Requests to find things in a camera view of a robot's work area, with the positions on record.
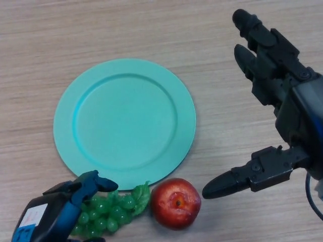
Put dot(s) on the green grape bunch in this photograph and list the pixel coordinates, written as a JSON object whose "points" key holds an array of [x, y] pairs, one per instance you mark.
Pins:
{"points": [[113, 210]]}

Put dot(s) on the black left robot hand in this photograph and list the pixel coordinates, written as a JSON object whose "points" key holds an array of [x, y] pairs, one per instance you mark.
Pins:
{"points": [[55, 209]]}

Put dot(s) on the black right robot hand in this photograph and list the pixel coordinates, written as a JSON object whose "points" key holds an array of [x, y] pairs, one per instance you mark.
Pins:
{"points": [[277, 73]]}

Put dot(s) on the red apple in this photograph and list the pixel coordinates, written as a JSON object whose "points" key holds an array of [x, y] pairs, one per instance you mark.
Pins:
{"points": [[169, 214]]}

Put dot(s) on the round teal green plate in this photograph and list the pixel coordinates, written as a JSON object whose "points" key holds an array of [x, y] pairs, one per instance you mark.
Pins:
{"points": [[123, 121]]}

